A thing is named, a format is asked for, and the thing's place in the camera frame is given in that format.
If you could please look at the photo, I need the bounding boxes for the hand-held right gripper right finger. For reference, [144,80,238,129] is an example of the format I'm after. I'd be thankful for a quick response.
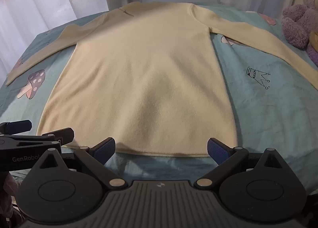
[195,137,284,189]

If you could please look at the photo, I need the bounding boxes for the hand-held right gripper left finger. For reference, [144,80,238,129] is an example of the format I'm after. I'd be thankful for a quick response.
[40,137,127,190]

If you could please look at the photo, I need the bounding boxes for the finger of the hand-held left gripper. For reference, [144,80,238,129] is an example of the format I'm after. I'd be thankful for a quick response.
[41,127,75,146]
[0,120,33,134]

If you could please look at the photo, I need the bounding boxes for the cream knit sweater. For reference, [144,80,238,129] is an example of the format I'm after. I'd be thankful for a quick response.
[5,1,318,157]

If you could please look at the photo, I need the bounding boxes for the person's left hand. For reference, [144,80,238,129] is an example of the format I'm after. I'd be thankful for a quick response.
[0,172,21,206]

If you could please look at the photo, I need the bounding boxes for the teal printed bed sheet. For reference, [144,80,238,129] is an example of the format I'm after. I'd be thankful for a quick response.
[0,5,318,196]

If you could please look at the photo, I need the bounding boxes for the yellow soft toy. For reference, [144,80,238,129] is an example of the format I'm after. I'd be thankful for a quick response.
[308,31,318,53]

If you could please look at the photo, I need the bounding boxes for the purple teddy bear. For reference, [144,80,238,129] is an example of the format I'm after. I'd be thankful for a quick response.
[281,0,318,67]

